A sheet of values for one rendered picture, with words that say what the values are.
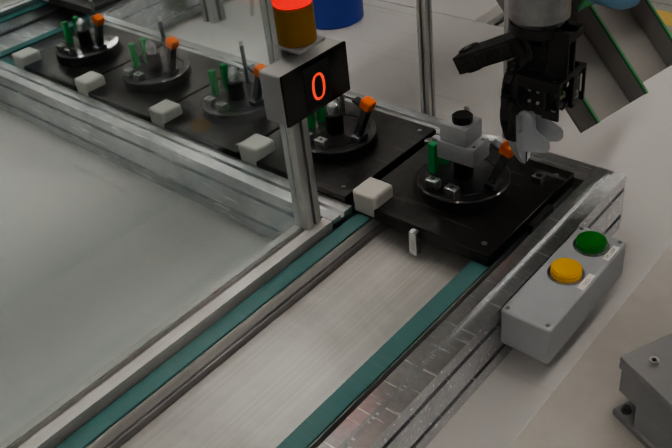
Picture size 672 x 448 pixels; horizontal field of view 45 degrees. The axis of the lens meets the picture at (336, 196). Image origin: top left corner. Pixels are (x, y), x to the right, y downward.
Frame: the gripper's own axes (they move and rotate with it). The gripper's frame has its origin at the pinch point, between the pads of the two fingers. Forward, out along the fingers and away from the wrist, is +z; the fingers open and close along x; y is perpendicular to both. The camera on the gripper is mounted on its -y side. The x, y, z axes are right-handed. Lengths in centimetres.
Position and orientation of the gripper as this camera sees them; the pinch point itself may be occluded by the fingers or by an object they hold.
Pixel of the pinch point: (519, 152)
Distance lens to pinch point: 115.4
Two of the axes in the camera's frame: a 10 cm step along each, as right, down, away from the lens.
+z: 1.0, 8.2, 5.6
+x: 6.5, -4.8, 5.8
